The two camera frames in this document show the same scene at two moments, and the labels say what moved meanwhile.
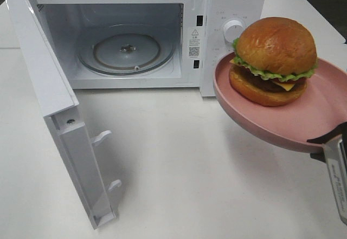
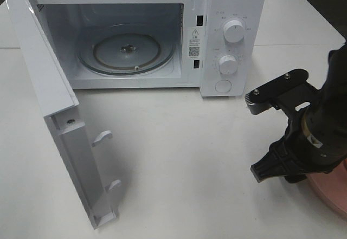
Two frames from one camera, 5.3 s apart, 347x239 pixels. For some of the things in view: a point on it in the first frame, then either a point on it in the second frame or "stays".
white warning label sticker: x=194 y=44 stays
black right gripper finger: x=341 y=129 → x=295 y=178
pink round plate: x=321 y=108 → x=333 y=186
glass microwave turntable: x=126 y=50 stays
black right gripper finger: x=319 y=156 → x=274 y=164
